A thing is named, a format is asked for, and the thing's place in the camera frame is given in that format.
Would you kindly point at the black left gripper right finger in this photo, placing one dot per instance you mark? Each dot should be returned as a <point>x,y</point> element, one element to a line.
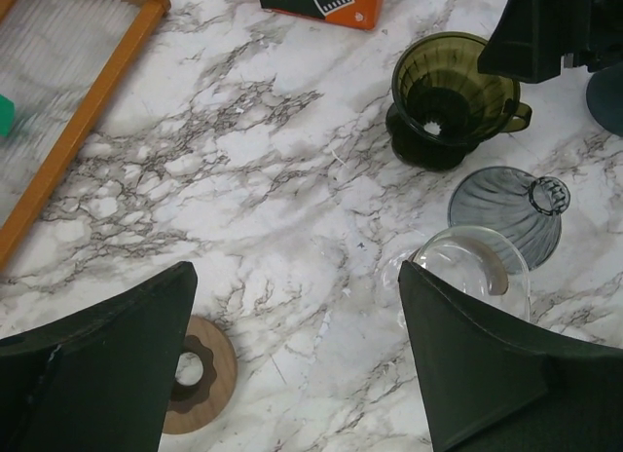
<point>492,382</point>

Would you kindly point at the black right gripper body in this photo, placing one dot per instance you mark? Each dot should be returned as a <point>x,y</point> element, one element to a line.
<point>535,40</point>

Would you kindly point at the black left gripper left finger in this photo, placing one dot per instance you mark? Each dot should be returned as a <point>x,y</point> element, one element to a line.
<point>99,379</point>

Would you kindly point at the olive green glass dripper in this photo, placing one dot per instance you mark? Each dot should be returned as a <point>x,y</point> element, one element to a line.
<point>443,108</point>

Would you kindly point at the round wooden dripper base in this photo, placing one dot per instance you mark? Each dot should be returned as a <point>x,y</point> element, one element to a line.
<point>192,407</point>

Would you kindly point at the orange coffee filter box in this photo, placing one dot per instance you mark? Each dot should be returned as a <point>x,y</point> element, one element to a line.
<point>358,14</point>

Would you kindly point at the grey carafe with red lid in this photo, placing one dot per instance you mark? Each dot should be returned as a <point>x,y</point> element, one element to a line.
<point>604,97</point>

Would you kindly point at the clear glass server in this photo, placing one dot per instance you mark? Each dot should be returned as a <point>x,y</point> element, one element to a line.
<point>476,260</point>

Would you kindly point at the green small block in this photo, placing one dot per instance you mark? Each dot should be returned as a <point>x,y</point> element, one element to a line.
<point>7,115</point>

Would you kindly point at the orange wooden shelf rack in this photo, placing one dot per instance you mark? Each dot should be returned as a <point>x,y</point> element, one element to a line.
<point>61,61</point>

